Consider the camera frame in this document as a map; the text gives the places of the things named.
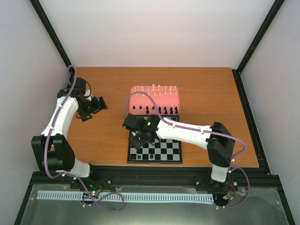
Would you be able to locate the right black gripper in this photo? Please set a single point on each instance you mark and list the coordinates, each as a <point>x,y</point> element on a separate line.
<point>136,144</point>

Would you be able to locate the black corner post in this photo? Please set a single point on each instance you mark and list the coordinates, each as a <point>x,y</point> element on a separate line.
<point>276,6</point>
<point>50,30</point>

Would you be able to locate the light blue slotted cable duct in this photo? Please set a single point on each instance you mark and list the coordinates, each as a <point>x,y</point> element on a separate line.
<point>127,197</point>

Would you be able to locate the black white chessboard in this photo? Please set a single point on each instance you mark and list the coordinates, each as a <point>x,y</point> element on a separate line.
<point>166,151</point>

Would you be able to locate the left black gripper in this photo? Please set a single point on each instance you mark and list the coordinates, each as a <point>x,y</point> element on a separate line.
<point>97,107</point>

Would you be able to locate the left black corner post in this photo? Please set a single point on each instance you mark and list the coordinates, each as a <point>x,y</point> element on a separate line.
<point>50,30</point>

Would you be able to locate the left controller circuit board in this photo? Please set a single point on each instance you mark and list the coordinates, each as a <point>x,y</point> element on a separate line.
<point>96,189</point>

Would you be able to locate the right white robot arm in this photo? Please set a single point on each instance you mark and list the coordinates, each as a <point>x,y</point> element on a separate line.
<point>215,139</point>

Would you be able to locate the right black corner post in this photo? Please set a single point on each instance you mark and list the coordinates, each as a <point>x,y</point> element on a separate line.
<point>276,6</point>

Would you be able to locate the pink plastic tray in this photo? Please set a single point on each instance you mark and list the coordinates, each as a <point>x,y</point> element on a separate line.
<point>165,99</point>

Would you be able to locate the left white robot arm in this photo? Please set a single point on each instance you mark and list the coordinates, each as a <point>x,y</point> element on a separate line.
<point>51,149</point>

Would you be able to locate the black aluminium frame base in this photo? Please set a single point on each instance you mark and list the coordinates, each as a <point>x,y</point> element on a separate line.
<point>196,178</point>

